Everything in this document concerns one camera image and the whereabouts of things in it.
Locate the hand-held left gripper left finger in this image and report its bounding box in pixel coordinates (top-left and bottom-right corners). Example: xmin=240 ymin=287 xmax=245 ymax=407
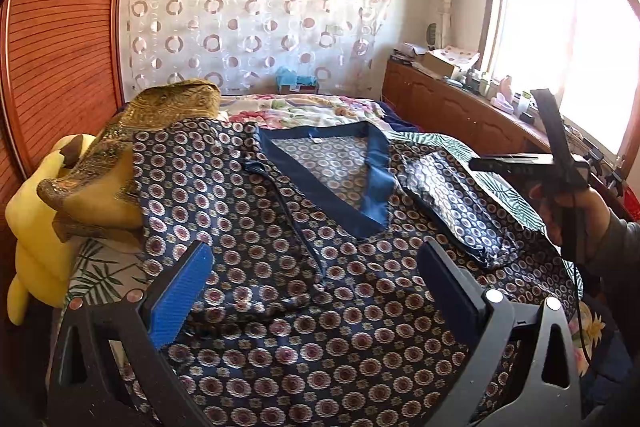
xmin=47 ymin=239 xmax=216 ymax=427

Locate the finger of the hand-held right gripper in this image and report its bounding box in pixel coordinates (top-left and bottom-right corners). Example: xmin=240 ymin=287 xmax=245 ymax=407
xmin=469 ymin=152 xmax=555 ymax=174

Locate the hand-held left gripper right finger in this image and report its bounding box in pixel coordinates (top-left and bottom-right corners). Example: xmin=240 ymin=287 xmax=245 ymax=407
xmin=417 ymin=239 xmax=583 ymax=427

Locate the navy patterned shirt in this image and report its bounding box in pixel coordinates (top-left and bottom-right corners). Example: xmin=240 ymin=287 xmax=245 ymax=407
xmin=120 ymin=117 xmax=583 ymax=427

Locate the person's right forearm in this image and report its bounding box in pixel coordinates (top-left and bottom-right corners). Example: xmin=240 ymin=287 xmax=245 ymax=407
xmin=580 ymin=207 xmax=640 ymax=310

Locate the person's right hand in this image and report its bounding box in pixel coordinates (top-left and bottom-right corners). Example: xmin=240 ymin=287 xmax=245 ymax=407
xmin=529 ymin=183 xmax=614 ymax=266

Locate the leaf-print bedsheet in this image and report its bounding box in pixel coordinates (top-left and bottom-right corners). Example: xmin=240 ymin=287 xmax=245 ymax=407
xmin=65 ymin=129 xmax=608 ymax=378

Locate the long wooden cabinet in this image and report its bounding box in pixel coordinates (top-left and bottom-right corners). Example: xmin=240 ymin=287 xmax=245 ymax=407
xmin=382 ymin=59 xmax=628 ymax=210

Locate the dark blue blanket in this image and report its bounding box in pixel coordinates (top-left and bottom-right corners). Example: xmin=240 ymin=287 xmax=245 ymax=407
xmin=379 ymin=101 xmax=418 ymax=134

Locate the open cardboard box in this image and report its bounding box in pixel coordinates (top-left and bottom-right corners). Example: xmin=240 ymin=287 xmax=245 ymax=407
xmin=422 ymin=47 xmax=481 ymax=80

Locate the wooden-framed window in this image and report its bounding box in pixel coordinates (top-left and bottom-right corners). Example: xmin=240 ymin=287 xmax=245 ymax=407
xmin=477 ymin=0 xmax=640 ymax=164

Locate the stack of papers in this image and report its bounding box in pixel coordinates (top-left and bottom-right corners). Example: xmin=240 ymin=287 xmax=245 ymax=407
xmin=391 ymin=43 xmax=427 ymax=66

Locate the gold patterned cloth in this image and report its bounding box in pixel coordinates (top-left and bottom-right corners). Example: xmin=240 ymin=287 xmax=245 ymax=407
xmin=37 ymin=78 xmax=223 ymax=244

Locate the yellow plush toy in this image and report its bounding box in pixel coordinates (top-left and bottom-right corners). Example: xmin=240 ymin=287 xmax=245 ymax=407
xmin=6 ymin=134 xmax=147 ymax=327

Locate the floral blanket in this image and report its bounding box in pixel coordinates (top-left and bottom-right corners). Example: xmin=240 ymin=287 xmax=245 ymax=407
xmin=217 ymin=93 xmax=397 ymax=130

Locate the blue tissue pack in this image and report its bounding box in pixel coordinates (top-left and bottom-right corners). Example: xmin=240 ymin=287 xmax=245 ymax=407
xmin=275 ymin=67 xmax=321 ymax=95

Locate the wooden slatted wardrobe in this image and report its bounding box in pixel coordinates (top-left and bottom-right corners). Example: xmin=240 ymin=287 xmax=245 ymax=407
xmin=0 ymin=0 xmax=139 ymax=190

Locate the circle-pattern sheer curtain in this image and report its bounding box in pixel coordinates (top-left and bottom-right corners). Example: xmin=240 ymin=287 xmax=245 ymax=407
xmin=125 ymin=0 xmax=393 ymax=96

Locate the black cable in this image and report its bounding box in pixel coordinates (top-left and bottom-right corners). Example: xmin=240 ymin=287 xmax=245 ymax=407
xmin=562 ymin=202 xmax=592 ymax=379

